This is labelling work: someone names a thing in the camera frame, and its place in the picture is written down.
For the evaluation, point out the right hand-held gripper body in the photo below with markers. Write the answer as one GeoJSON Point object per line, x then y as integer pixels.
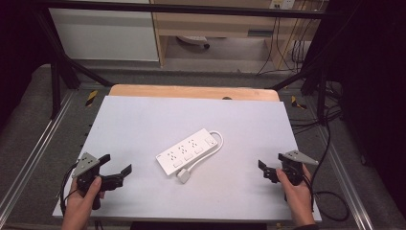
{"type": "Point", "coordinates": [293, 169]}

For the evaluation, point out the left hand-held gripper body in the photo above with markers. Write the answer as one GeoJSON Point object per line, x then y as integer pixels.
{"type": "Point", "coordinates": [84, 164]}

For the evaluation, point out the person's right hand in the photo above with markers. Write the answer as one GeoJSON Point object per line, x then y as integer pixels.
{"type": "Point", "coordinates": [298, 198]}

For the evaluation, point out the person's left hand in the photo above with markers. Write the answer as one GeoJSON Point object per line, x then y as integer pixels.
{"type": "Point", "coordinates": [78, 207]}

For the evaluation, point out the yellow black tape strip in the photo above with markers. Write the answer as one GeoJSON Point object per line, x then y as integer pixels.
{"type": "Point", "coordinates": [297, 103]}
{"type": "Point", "coordinates": [91, 98]}

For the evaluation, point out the white table board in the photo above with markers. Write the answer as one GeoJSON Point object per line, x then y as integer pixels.
{"type": "Point", "coordinates": [159, 127]}

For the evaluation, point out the white plug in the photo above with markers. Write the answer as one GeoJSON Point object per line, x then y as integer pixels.
{"type": "Point", "coordinates": [183, 175]}

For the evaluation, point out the white power strip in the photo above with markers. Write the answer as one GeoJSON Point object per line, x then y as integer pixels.
{"type": "Point", "coordinates": [186, 151]}

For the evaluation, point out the person's dark clothing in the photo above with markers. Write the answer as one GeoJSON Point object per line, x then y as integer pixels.
{"type": "Point", "coordinates": [198, 226]}

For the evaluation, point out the wooden table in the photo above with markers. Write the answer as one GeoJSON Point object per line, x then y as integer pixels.
{"type": "Point", "coordinates": [178, 92]}

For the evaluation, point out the black curtain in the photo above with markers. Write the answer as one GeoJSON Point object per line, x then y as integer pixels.
{"type": "Point", "coordinates": [373, 80]}
{"type": "Point", "coordinates": [19, 48]}

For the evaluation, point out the white cabinet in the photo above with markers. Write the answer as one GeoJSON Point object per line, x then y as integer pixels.
{"type": "Point", "coordinates": [105, 35]}

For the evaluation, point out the white chair base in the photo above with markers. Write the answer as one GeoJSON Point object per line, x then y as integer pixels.
{"type": "Point", "coordinates": [193, 40]}

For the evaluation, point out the light wooden desk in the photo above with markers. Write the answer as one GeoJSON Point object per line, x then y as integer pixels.
{"type": "Point", "coordinates": [207, 24]}

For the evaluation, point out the aluminium floor rail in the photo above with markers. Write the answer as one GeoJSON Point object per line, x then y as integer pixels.
{"type": "Point", "coordinates": [35, 150]}
{"type": "Point", "coordinates": [348, 179]}

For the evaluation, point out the white wall socket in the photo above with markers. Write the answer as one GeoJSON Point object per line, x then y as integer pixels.
{"type": "Point", "coordinates": [282, 4]}

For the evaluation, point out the black metal frame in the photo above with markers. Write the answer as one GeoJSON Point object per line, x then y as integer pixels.
{"type": "Point", "coordinates": [191, 9]}

